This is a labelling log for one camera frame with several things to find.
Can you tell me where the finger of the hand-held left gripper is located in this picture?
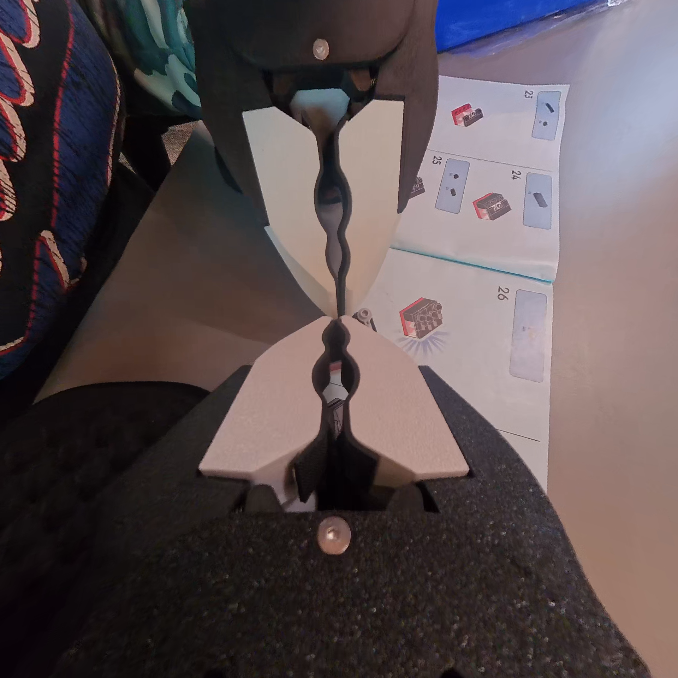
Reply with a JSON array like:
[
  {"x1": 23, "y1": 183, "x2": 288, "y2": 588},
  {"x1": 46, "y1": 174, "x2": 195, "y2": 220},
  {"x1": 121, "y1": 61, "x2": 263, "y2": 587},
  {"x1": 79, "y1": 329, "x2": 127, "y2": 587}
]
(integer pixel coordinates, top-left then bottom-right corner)
[
  {"x1": 242, "y1": 105, "x2": 342, "y2": 319},
  {"x1": 335, "y1": 98, "x2": 409, "y2": 317}
]

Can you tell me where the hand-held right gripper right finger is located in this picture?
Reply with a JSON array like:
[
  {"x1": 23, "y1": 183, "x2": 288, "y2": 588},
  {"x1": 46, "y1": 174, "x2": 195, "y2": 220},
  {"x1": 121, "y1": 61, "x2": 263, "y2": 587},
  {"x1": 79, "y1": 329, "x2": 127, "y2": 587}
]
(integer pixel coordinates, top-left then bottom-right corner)
[{"x1": 339, "y1": 315, "x2": 471, "y2": 510}]

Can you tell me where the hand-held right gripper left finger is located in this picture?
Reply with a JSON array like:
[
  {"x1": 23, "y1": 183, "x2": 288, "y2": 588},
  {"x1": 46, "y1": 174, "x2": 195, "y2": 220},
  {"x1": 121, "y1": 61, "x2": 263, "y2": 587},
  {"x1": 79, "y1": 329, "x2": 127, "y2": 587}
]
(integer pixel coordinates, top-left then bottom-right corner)
[{"x1": 198, "y1": 317, "x2": 334, "y2": 512}]

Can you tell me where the black mesh cushion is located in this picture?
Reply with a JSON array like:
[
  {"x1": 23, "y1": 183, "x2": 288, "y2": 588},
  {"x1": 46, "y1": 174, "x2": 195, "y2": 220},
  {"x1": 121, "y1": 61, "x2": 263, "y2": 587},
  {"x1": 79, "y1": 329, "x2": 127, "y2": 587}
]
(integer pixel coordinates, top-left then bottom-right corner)
[
  {"x1": 213, "y1": 148, "x2": 245, "y2": 196},
  {"x1": 0, "y1": 381, "x2": 213, "y2": 678}
]

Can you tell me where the step-page instruction booklet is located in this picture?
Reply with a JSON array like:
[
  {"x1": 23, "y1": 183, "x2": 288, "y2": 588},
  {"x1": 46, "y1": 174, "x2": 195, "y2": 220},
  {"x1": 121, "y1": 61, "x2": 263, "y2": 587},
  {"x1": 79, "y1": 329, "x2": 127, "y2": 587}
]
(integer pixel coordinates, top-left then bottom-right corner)
[{"x1": 323, "y1": 74, "x2": 570, "y2": 493}]

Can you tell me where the large blue plastic bin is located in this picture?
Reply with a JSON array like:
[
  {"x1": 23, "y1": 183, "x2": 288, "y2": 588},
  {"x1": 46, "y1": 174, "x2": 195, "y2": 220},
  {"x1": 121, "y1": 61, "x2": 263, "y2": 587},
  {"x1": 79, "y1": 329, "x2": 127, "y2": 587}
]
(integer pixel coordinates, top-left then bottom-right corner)
[{"x1": 434, "y1": 0, "x2": 602, "y2": 54}]

